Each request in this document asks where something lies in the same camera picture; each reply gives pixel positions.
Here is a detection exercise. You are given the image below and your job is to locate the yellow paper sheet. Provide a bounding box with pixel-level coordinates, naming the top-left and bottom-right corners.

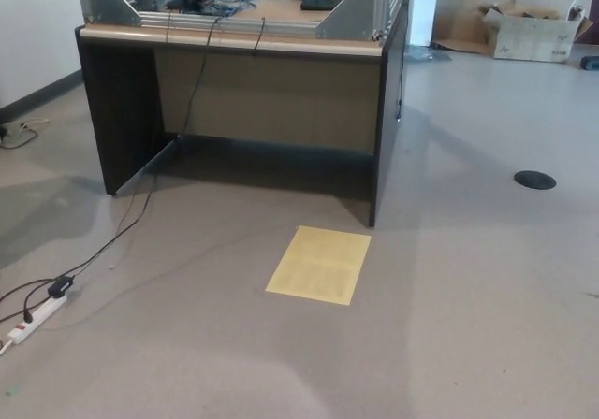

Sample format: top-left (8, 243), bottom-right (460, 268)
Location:
top-left (264, 224), bottom-right (373, 306)

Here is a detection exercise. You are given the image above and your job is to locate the dark wooden desk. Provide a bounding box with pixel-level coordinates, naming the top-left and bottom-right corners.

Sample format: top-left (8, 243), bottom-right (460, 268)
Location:
top-left (74, 0), bottom-right (416, 228)

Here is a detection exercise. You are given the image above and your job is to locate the black cable on desk side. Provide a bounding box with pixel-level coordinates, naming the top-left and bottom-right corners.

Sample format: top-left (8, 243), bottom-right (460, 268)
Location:
top-left (389, 0), bottom-right (405, 122)

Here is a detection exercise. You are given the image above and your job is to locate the white power strip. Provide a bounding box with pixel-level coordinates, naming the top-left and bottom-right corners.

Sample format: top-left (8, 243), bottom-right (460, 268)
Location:
top-left (6, 293), bottom-right (67, 345)

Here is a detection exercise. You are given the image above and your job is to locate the black plug with cable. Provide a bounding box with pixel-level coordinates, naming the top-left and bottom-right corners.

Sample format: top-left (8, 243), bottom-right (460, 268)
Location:
top-left (0, 280), bottom-right (57, 325)

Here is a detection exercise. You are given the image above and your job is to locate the long black power cable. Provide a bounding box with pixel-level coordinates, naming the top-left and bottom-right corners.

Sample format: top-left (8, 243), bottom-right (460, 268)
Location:
top-left (69, 16), bottom-right (223, 281)

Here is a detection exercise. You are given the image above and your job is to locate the beige cable coil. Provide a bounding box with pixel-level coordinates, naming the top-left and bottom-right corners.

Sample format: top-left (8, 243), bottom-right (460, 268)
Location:
top-left (0, 118), bottom-right (50, 150)

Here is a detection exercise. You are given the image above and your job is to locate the black power adapter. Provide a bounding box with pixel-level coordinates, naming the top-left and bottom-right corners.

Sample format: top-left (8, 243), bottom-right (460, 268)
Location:
top-left (47, 275), bottom-right (76, 298)

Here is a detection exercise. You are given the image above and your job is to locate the aluminium extrusion frame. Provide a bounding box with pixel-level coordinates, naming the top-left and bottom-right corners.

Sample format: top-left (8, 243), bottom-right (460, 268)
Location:
top-left (74, 0), bottom-right (416, 41)

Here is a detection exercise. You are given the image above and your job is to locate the open cardboard box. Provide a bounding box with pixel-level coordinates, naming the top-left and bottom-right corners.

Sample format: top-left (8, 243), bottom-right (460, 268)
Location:
top-left (477, 1), bottom-right (594, 64)

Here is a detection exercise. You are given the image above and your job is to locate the flattened cardboard sheet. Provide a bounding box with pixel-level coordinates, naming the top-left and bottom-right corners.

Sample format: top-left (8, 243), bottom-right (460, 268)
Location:
top-left (431, 13), bottom-right (496, 55)

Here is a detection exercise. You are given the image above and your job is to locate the black round floor cover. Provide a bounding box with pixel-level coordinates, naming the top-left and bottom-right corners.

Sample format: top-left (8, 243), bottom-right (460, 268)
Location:
top-left (513, 170), bottom-right (558, 190)

